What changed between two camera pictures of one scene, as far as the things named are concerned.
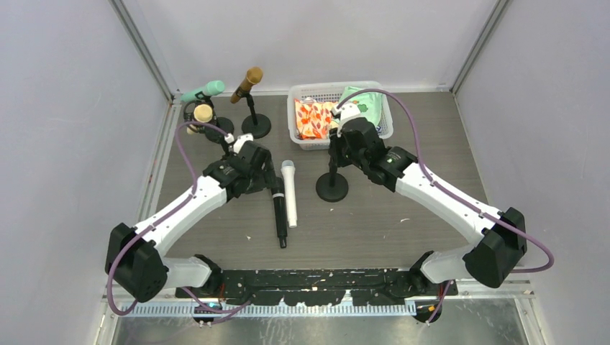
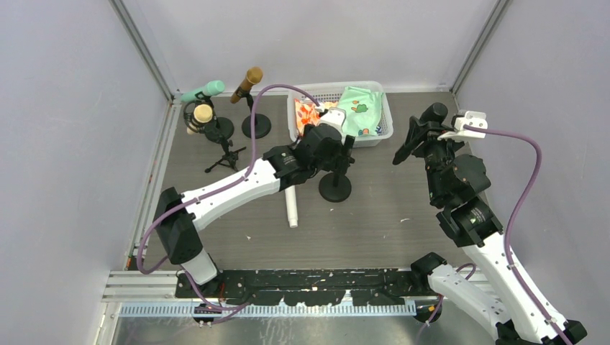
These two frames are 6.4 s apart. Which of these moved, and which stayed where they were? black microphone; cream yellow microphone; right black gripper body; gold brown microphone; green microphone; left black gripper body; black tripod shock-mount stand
Moved: right black gripper body; left black gripper body; black microphone
Stayed: black tripod shock-mount stand; green microphone; cream yellow microphone; gold brown microphone
